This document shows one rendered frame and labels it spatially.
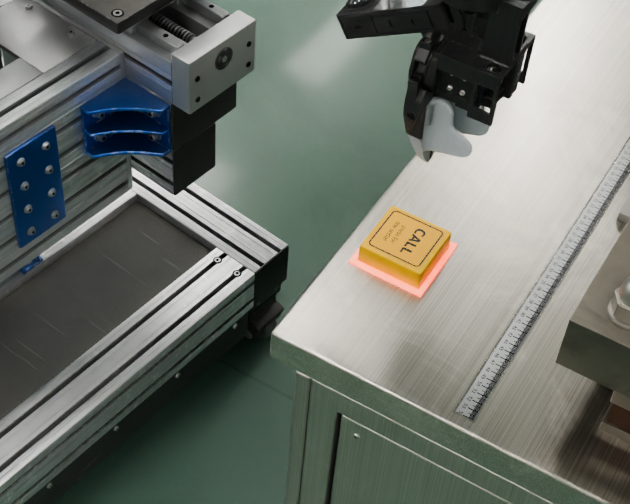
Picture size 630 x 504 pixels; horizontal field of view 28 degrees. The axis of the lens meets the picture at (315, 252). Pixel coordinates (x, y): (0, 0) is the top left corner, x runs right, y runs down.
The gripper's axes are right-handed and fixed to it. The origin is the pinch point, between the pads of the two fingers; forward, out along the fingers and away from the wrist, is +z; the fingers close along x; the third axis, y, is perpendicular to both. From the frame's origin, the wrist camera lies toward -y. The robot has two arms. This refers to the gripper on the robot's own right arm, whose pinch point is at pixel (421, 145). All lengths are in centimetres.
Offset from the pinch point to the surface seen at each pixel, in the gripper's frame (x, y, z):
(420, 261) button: -2.0, 2.7, 12.6
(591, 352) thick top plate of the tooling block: -10.0, 22.2, 4.6
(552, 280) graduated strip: 5.3, 14.2, 15.0
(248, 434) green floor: 25, -33, 105
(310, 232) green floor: 73, -48, 105
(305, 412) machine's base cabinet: -15.9, -1.4, 24.8
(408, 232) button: 0.8, -0.2, 12.6
